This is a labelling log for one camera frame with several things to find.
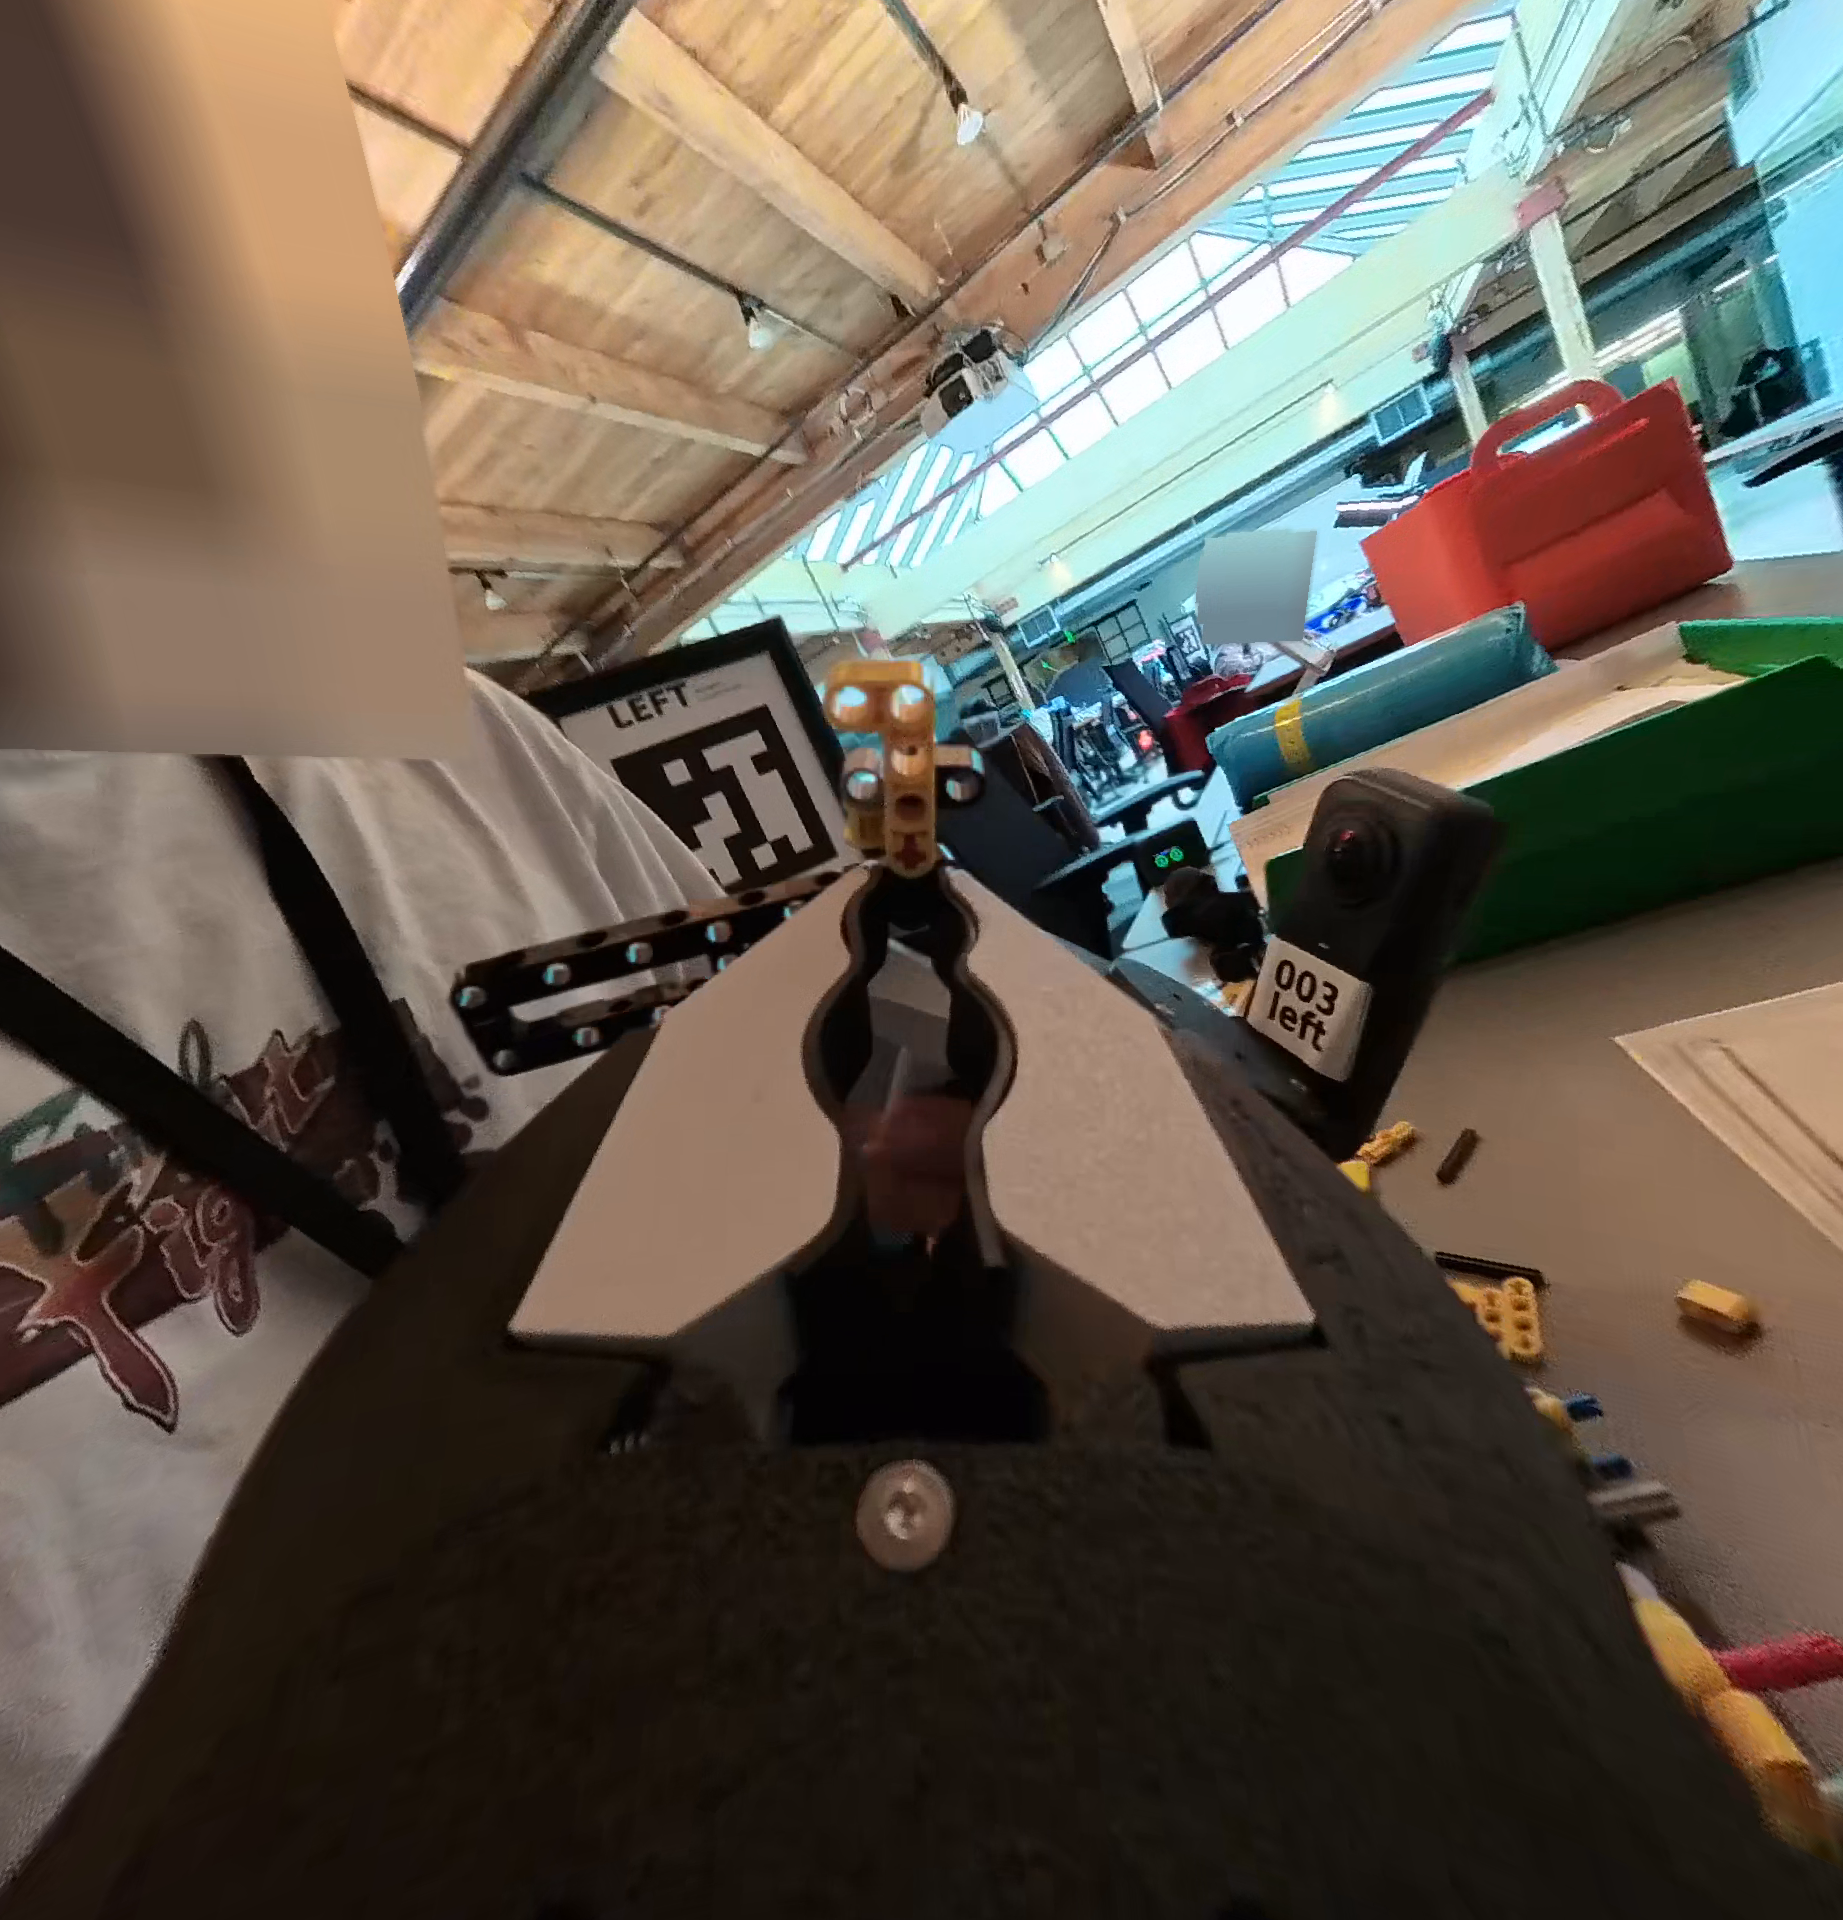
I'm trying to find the paper sheets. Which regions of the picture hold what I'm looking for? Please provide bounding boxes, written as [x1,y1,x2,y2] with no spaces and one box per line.
[1230,645,1751,858]

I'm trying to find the person's left hand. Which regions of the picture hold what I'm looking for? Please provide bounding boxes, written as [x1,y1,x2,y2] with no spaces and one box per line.
[858,1095,986,1249]

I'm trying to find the lego car model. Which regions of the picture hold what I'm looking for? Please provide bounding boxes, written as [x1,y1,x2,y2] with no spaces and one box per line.
[1526,1383,1843,1868]

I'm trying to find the black lanyard strap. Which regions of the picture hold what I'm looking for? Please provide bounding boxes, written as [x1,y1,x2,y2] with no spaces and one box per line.
[0,755,467,1278]

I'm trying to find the black handheld camera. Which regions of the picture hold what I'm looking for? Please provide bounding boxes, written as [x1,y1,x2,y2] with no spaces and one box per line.
[1160,866,1271,988]

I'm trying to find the loose yellow lego beams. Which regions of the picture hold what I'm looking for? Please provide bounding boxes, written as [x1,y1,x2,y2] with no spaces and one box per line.
[1335,1116,1764,1367]

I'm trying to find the green plastic bin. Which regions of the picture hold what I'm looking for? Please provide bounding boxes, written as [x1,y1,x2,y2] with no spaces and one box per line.
[1263,615,1843,965]

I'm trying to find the black lego frame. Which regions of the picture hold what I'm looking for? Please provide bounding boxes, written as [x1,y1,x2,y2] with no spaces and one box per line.
[450,860,851,1080]

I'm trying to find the teal roll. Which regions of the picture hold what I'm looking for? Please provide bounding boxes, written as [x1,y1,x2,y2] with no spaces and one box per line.
[1205,599,1558,811]

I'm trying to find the square code card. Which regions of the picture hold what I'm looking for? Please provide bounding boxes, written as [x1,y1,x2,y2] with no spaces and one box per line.
[527,615,851,903]

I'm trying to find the yellow lego angled beam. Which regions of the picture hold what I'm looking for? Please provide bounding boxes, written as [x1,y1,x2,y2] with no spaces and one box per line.
[823,659,942,878]

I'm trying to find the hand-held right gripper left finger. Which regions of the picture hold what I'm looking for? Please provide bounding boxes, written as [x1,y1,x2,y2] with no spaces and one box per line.
[511,868,905,1426]

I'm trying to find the black office chair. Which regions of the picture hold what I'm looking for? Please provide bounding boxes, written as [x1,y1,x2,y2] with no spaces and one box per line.
[978,659,1212,963]

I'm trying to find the ceiling mounted camera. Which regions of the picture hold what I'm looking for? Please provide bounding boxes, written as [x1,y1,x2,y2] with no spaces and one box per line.
[918,325,1031,438]

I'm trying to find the orange bag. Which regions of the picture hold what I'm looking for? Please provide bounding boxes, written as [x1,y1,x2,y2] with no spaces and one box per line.
[1363,376,1736,650]

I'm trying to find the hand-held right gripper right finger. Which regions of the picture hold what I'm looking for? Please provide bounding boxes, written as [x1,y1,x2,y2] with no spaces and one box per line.
[936,868,1320,1428]

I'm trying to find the lego instruction booklet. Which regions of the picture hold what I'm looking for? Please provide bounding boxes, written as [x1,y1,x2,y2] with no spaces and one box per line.
[1614,971,1843,1294]

